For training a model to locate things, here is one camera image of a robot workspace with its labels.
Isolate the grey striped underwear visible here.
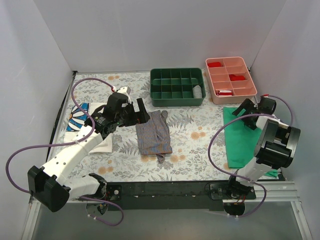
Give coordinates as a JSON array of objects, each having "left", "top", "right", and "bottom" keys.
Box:
[
  {"left": 135, "top": 110, "right": 173, "bottom": 164},
  {"left": 192, "top": 85, "right": 203, "bottom": 99}
]

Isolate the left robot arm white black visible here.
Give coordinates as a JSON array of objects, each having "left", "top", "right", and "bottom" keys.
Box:
[{"left": 27, "top": 87, "right": 150, "bottom": 212}]

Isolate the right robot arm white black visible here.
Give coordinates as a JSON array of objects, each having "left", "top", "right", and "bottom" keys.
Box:
[{"left": 223, "top": 96, "right": 301, "bottom": 199}]

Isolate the rolled grey striped underwear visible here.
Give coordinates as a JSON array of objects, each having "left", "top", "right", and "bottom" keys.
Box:
[{"left": 192, "top": 85, "right": 203, "bottom": 99}]

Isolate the green folded cloth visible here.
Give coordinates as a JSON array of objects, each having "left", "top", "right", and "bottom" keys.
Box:
[{"left": 223, "top": 120, "right": 262, "bottom": 171}]

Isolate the pink divided organizer tray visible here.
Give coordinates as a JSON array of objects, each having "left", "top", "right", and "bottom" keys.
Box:
[{"left": 205, "top": 56, "right": 258, "bottom": 105}]

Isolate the dark green divided organizer tray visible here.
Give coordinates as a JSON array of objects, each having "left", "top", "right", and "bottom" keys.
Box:
[{"left": 150, "top": 67, "right": 206, "bottom": 107}]

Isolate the red white rolled cloth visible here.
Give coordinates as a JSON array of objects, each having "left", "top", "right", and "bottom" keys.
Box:
[{"left": 216, "top": 89, "right": 233, "bottom": 96}]

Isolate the red rolled cloth middle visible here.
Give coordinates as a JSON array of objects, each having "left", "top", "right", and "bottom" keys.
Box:
[{"left": 228, "top": 74, "right": 247, "bottom": 82}]

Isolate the white cloth with blue flower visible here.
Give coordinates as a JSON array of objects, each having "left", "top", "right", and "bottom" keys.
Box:
[{"left": 63, "top": 102, "right": 113, "bottom": 155}]

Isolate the red rolled cloth top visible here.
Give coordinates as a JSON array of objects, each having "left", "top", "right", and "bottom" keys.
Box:
[{"left": 207, "top": 61, "right": 223, "bottom": 68}]

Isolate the floral patterned table mat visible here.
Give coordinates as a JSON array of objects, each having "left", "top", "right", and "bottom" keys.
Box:
[{"left": 47, "top": 71, "right": 282, "bottom": 183}]

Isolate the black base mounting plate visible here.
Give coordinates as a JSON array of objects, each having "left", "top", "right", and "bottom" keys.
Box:
[{"left": 102, "top": 180, "right": 256, "bottom": 211}]

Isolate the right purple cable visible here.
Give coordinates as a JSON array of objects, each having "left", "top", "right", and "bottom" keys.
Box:
[{"left": 208, "top": 94, "right": 294, "bottom": 218}]

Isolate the purple cable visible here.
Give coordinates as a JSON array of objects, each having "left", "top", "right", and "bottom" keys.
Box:
[
  {"left": 208, "top": 94, "right": 294, "bottom": 218},
  {"left": 5, "top": 77, "right": 125, "bottom": 227}
]

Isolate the aluminium frame rail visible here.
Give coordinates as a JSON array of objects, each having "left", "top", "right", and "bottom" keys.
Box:
[{"left": 22, "top": 180, "right": 312, "bottom": 240}]

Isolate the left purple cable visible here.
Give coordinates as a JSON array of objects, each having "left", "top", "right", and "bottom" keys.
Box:
[{"left": 5, "top": 77, "right": 125, "bottom": 227}]

